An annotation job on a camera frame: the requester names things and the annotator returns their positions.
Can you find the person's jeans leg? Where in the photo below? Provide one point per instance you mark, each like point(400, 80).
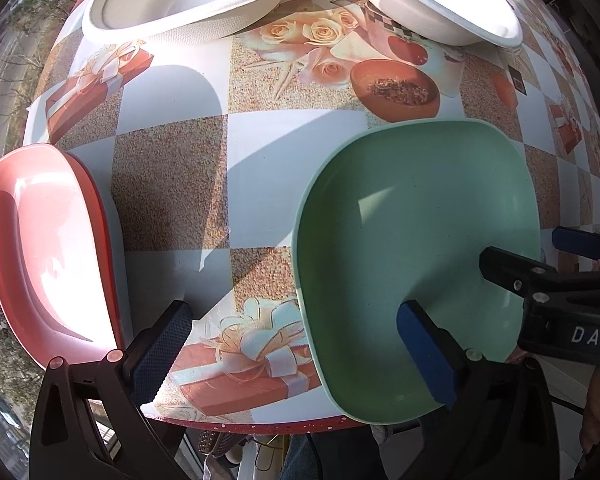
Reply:
point(330, 455)

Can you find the green square plate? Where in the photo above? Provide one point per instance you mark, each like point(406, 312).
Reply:
point(405, 220)

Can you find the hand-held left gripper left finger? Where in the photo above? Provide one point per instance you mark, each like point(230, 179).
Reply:
point(160, 355)

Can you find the pink square plate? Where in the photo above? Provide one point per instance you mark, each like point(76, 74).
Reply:
point(40, 240)

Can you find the person's right hand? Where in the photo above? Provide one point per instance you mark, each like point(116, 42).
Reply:
point(596, 400)

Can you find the white paper bowl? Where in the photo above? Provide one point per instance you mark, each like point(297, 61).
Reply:
point(430, 5)
point(190, 15)

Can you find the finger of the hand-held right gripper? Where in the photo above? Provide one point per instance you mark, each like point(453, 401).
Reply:
point(510, 270)
point(580, 242)

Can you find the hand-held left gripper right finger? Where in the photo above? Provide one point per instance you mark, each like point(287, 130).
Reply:
point(427, 355)

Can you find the mesh sneaker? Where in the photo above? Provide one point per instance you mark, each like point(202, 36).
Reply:
point(220, 447)

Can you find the printed checkered tablecloth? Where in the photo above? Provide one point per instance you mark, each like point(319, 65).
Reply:
point(170, 200)

